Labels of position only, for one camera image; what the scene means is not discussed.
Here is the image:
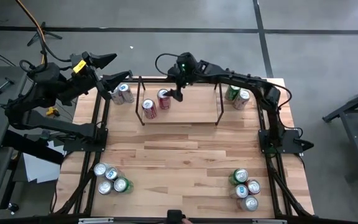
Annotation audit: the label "blue-tab silver can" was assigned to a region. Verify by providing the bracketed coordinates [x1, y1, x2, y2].
[104, 166, 126, 182]
[229, 184, 249, 200]
[118, 83, 135, 104]

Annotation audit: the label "wooden shelf black metal frame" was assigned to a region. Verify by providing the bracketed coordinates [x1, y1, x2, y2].
[134, 75, 226, 127]

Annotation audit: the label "yellow sticker label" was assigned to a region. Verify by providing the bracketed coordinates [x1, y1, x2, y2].
[73, 60, 87, 74]

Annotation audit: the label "black aluminium rig frame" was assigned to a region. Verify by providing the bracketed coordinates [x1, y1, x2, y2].
[50, 76, 316, 218]

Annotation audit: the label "small yellow clamp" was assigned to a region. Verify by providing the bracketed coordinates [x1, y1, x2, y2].
[45, 106, 59, 118]

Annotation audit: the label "yellow-orange power cable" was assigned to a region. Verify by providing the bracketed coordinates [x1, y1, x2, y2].
[14, 0, 48, 65]

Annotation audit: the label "red Coca-Cola can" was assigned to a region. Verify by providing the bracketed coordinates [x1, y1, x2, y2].
[141, 98, 158, 120]
[157, 88, 172, 111]
[246, 179, 262, 196]

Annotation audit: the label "black caster knob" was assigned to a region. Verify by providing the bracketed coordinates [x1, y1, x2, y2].
[6, 202, 20, 215]

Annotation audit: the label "person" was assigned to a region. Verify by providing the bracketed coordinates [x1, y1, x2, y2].
[165, 209, 194, 224]

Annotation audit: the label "silver Diet Coke can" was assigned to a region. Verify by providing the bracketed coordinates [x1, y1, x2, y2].
[98, 180, 114, 196]
[237, 195, 259, 213]
[109, 88, 125, 106]
[232, 88, 251, 111]
[93, 162, 109, 178]

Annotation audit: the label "green soda can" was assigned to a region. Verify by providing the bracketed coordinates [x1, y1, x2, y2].
[113, 177, 135, 194]
[228, 168, 249, 187]
[224, 85, 241, 101]

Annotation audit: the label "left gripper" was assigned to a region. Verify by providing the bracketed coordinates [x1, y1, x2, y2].
[57, 51, 134, 105]

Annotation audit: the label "silver bracket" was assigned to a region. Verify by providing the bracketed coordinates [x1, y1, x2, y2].
[252, 219, 288, 224]
[78, 217, 114, 224]

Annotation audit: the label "dark grey neighbour table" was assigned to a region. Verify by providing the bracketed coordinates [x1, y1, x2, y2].
[321, 80, 358, 181]

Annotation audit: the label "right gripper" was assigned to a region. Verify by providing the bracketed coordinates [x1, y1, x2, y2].
[162, 52, 198, 103]

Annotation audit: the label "black tripod base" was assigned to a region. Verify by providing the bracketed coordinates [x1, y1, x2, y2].
[26, 21, 63, 47]

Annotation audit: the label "white paper sheets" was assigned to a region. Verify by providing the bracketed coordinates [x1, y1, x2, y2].
[22, 139, 65, 184]

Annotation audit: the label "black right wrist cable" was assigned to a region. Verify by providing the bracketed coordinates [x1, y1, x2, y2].
[154, 52, 180, 77]

